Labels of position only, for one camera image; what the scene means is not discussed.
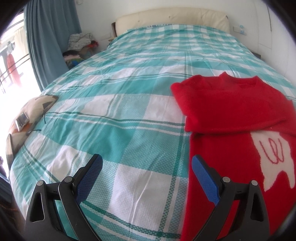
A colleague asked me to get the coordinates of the wall switch panel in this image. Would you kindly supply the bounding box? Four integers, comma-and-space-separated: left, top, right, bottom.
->
233, 25, 247, 35

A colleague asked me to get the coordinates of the red knit sweater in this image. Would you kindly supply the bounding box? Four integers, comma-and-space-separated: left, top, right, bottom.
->
171, 73, 295, 233

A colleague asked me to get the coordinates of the black cable on bed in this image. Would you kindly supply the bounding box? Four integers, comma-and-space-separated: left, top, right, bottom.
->
26, 110, 47, 137

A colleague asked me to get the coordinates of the red garment hanging outside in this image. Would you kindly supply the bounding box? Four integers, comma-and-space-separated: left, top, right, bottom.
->
6, 41, 21, 85

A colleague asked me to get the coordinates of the small silver device on pillow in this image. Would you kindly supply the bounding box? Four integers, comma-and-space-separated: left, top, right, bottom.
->
15, 112, 29, 132

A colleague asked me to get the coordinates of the dark wooden nightstand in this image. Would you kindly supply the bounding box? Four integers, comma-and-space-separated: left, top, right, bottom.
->
251, 51, 261, 59

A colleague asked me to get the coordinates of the blue curtain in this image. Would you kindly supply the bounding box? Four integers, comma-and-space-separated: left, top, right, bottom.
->
24, 1, 81, 90

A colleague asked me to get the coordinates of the patterned beige pillow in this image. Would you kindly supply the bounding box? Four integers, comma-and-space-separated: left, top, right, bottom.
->
6, 95, 58, 164

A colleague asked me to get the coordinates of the white wardrobe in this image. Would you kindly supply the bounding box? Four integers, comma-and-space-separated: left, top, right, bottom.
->
254, 1, 295, 84

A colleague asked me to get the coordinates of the pile of clothes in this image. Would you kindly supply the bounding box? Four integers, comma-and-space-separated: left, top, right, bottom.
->
62, 33, 99, 69

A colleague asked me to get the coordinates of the teal plaid bedspread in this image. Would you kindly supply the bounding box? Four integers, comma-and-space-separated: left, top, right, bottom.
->
10, 25, 295, 240

